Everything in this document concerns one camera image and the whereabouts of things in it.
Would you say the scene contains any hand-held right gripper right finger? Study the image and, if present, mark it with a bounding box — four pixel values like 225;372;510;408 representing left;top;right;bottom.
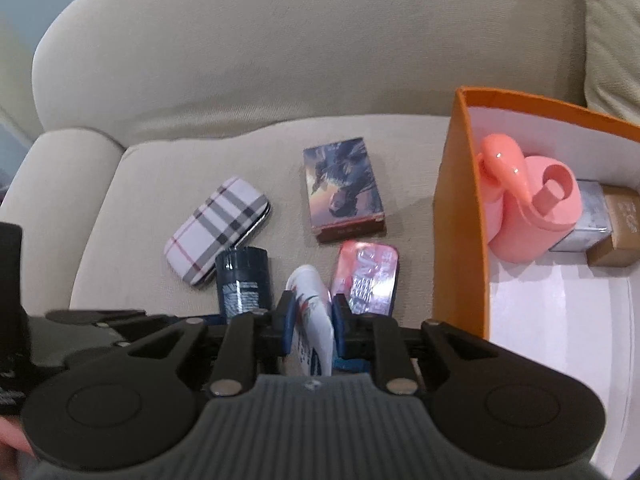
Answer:
330;294;566;397

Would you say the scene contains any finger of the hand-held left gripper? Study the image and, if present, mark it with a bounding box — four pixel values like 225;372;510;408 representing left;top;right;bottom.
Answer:
45;309;174;334

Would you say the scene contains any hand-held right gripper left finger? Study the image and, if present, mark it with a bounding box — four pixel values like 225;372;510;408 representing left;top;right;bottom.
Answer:
65;292;296;397

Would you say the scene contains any white printed tube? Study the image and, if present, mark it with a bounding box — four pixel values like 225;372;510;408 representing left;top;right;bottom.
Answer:
285;266;335;376

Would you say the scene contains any dark blue packet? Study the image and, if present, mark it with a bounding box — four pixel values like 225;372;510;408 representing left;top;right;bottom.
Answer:
332;357;373;375

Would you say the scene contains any red blue tin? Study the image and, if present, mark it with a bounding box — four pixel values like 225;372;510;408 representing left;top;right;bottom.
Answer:
330;240;401;317

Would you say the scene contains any dark spray can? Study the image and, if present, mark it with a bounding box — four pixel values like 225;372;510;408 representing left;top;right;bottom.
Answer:
215;246;273;323

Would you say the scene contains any plaid hard case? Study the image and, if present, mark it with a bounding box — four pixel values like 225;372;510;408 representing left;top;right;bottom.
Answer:
164;176;273;291

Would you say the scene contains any illustrated card box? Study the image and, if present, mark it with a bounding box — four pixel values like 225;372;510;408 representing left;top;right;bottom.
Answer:
303;137;387;243

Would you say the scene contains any orange cardboard box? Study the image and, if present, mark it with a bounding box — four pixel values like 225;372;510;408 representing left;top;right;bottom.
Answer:
432;86;640;480

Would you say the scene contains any pink bottle loop handle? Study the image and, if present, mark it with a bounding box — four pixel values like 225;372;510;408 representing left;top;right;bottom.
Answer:
489;156;583;266

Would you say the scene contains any pink pump bottle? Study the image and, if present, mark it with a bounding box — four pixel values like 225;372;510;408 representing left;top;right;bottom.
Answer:
477;132;527;243

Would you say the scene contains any clear plastic box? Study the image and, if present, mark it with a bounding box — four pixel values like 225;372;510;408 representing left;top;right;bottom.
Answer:
547;180;613;253

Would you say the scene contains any small brown cardboard box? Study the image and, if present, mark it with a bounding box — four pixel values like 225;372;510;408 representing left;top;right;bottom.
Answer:
587;185;640;267

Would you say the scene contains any person's left hand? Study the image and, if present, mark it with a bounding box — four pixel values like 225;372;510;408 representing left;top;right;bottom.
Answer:
0;415;37;464

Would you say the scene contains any beige fabric sofa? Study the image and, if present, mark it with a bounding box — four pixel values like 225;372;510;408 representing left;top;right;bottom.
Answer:
0;0;591;341

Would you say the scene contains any beige throw pillow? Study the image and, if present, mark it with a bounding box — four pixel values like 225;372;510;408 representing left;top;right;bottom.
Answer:
582;0;640;126

